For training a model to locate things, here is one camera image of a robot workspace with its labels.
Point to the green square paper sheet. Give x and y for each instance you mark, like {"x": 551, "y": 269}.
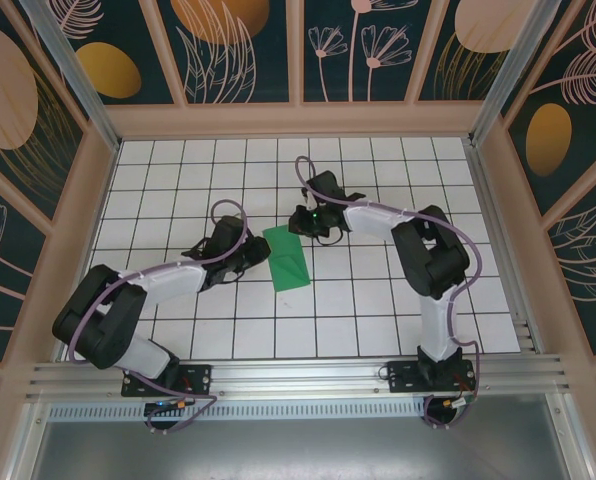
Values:
{"x": 288, "y": 265}

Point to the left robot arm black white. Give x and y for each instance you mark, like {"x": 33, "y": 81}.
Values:
{"x": 163, "y": 282}

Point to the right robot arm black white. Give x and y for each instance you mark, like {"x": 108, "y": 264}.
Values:
{"x": 438, "y": 325}

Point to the grey metal sheet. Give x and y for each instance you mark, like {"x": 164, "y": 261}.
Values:
{"x": 298, "y": 450}

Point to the aluminium mounting rail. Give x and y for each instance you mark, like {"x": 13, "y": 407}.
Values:
{"x": 298, "y": 372}

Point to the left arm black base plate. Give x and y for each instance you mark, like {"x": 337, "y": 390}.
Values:
{"x": 198, "y": 377}

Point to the aluminium side rail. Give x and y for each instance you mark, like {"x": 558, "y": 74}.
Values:
{"x": 485, "y": 200}

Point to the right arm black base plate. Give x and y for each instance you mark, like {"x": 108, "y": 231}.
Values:
{"x": 403, "y": 377}

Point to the aluminium frame post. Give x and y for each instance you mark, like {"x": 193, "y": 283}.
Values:
{"x": 498, "y": 90}
{"x": 85, "y": 95}

